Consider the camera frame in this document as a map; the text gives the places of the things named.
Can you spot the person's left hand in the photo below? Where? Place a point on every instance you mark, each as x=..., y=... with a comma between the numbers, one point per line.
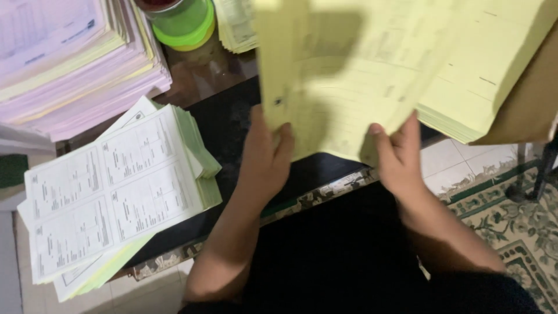
x=263, y=163

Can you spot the person's right hand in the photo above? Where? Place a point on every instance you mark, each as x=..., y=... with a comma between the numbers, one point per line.
x=399, y=163

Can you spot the yellow printed paper sheets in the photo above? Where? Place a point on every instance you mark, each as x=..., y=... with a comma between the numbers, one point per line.
x=344, y=74

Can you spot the stack of yellow forms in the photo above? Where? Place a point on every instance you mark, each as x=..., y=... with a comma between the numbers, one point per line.
x=462, y=117

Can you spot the person's black clothing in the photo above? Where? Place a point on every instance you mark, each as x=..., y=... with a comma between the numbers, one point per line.
x=357, y=257

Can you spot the green floral patterned rug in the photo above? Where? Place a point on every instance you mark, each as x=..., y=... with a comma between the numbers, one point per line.
x=510, y=226

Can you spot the black metal stand leg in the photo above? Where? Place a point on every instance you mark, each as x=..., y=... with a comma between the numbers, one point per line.
x=538, y=174

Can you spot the pile of pale forms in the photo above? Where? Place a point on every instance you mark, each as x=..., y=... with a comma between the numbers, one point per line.
x=235, y=26

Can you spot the brown cardboard sheet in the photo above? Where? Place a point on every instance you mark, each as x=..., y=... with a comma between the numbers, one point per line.
x=529, y=100

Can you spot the stack of white green forms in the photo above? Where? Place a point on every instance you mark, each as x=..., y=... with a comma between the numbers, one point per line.
x=117, y=192

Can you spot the green plastic jar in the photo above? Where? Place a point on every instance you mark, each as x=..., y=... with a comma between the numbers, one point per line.
x=183, y=22

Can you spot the stack of pink forms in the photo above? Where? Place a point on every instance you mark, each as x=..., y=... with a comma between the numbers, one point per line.
x=69, y=61

